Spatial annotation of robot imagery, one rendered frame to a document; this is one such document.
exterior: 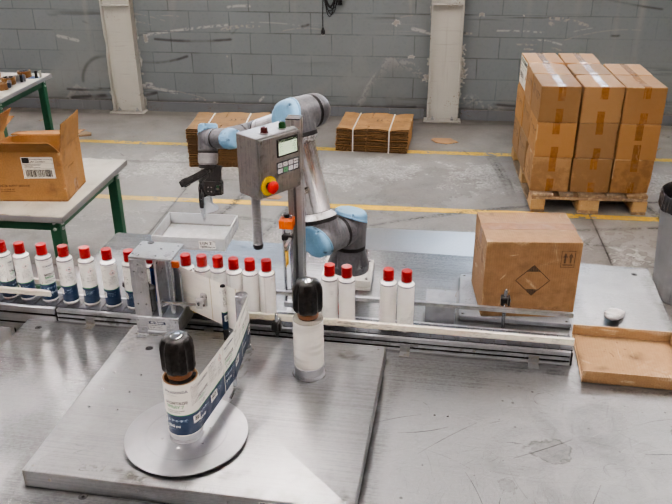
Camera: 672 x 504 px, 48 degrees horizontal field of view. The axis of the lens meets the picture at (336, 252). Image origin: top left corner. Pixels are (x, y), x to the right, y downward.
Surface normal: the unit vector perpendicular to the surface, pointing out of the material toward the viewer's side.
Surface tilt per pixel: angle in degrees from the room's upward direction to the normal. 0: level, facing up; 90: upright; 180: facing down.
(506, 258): 90
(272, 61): 90
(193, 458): 0
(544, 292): 90
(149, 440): 0
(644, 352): 0
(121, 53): 90
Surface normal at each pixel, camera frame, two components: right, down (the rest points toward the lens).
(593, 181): -0.11, 0.48
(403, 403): 0.00, -0.90
